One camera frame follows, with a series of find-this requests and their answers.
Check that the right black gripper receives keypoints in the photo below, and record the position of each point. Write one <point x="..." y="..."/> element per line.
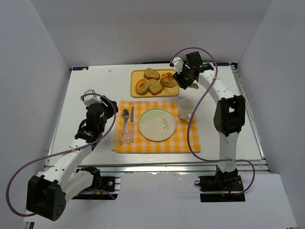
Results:
<point x="180" y="81"/>

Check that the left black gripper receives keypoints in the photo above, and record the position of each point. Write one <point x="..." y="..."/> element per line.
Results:
<point x="94" y="117"/>

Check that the round orange bun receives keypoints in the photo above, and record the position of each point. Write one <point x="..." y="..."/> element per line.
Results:
<point x="167" y="80"/>

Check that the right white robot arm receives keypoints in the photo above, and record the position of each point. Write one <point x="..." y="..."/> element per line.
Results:
<point x="229" y="116"/>

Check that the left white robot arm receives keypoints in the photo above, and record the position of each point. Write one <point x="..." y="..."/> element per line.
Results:
<point x="48" y="194"/>

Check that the lower herb bread slice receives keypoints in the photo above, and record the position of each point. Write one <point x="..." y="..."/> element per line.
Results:
<point x="155" y="87"/>

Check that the herb bread slice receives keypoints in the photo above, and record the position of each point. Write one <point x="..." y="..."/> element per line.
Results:
<point x="155" y="87"/>
<point x="151" y="74"/>

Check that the upper herb bread slice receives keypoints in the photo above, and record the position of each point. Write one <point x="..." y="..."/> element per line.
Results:
<point x="151" y="74"/>

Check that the white ceramic mug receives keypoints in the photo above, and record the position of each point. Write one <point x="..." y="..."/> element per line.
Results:
<point x="185" y="109"/>

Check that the yellow checkered cloth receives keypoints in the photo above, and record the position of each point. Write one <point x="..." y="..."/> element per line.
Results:
<point x="177" y="143"/>

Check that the glazed bagel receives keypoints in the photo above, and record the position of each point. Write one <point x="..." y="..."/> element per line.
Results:
<point x="142" y="86"/>

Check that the yellow plastic tray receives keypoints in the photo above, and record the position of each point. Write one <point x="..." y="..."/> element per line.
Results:
<point x="136" y="75"/>

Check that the white ceramic plate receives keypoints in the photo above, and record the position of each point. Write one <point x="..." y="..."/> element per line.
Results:
<point x="157" y="124"/>

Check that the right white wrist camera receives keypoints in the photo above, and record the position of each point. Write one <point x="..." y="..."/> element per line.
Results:
<point x="177" y="63"/>

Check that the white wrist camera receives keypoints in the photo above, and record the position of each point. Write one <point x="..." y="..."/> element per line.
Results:
<point x="177" y="63"/>
<point x="91" y="98"/>

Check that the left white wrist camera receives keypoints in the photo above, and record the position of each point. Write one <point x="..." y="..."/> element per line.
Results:
<point x="91" y="98"/>

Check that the pink handled spoon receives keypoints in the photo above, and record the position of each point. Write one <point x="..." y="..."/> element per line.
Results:
<point x="122" y="136"/>

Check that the pink handled knife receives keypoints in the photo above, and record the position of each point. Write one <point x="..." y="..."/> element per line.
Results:
<point x="132" y="124"/>

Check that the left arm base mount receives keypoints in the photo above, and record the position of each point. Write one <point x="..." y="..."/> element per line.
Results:
<point x="102" y="188"/>

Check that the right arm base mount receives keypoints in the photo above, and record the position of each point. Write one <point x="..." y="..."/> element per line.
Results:
<point x="221" y="187"/>

